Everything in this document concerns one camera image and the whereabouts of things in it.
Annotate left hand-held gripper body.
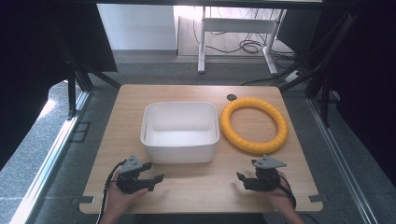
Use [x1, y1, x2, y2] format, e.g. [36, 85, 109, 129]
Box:
[115, 154, 157, 195]

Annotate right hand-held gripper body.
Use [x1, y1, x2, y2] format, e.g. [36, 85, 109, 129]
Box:
[244, 155, 288, 192]

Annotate person's left hand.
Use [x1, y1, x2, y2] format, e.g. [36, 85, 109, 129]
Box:
[105, 171, 150, 219]

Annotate person's right hand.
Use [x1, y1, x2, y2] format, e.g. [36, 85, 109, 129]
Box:
[264, 171, 296, 213]

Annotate white plastic bin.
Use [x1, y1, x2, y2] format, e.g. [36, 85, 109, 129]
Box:
[139, 101, 220, 164]

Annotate white power strip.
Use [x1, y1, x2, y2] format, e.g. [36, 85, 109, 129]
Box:
[284, 70, 303, 84]

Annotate black metal stand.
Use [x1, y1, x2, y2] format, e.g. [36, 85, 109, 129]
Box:
[54, 18, 123, 120]
[274, 3, 368, 129]

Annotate black curtain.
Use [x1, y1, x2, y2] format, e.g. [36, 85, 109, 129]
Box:
[0, 0, 119, 171]
[307, 0, 396, 181]

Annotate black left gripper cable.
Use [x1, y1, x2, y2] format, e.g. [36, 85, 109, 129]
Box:
[95, 159, 128, 224]

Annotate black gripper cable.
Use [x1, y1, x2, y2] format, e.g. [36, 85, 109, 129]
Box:
[277, 174, 298, 210]
[95, 159, 128, 224]

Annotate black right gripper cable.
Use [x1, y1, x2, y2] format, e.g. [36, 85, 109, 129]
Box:
[277, 174, 298, 210]

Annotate yellow ring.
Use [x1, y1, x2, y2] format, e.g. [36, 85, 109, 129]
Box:
[219, 96, 290, 157]

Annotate silver metal rail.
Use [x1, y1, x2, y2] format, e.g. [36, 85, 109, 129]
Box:
[305, 96, 379, 224]
[8, 90, 92, 224]

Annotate black floor cables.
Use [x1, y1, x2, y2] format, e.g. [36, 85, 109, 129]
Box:
[191, 7, 300, 87]

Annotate white desk frame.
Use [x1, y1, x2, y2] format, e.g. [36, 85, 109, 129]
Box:
[197, 6, 288, 77]

